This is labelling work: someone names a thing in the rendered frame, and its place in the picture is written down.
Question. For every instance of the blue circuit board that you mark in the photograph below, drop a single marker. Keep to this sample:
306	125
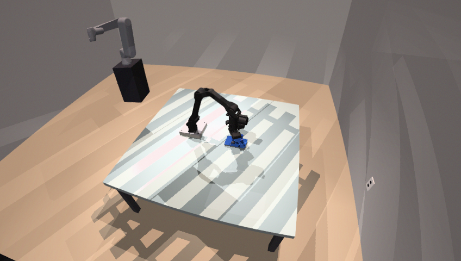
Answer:
240	142

